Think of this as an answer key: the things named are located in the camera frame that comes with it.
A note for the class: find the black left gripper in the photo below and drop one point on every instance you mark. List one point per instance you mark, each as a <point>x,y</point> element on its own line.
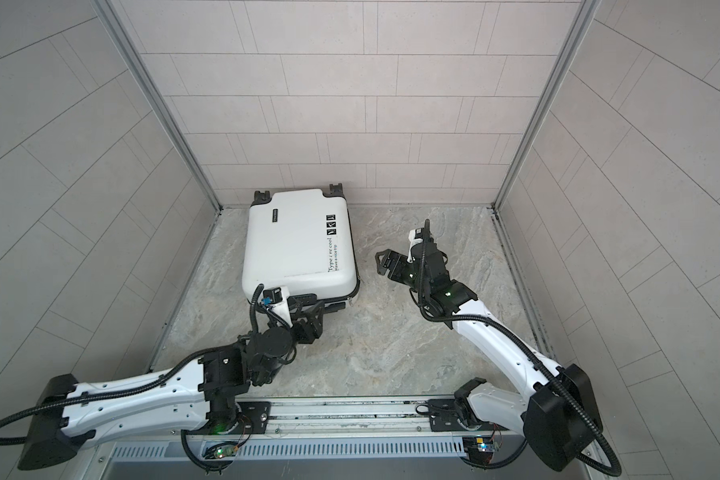
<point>299,327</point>

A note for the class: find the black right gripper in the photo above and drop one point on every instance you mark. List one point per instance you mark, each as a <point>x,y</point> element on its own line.
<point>401,262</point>

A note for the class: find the black and white suitcase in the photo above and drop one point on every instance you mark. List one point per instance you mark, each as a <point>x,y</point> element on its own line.
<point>301,240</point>

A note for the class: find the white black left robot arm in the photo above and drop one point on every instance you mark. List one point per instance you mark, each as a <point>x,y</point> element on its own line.
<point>198,396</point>

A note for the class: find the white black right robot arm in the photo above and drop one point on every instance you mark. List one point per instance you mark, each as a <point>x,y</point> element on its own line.
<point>556,410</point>

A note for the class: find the left green circuit board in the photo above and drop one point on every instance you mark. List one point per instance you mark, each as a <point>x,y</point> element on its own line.
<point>222,451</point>

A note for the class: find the green circuit board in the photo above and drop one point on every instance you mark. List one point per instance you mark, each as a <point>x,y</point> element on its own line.
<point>222,451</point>
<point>480,450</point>

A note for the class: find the right green circuit board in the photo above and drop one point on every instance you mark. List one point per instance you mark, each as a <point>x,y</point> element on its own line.
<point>480,450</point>

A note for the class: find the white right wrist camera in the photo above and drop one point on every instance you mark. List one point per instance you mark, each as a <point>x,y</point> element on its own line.
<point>416,239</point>

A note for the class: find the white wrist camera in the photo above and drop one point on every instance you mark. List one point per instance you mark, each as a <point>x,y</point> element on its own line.
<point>416,239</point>
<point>275,304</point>

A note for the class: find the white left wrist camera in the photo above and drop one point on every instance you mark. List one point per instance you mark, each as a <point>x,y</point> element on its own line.
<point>275,304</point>

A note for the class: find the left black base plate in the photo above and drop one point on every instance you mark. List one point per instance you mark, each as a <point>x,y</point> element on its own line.
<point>246,417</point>

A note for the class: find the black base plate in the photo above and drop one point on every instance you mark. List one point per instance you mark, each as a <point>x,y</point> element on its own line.
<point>246,417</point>
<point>453,415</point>

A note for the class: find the aluminium mounting rail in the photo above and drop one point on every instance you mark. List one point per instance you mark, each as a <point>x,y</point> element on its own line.
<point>333,429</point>

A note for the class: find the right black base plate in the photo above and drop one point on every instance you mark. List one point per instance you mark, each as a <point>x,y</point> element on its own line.
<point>453,415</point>

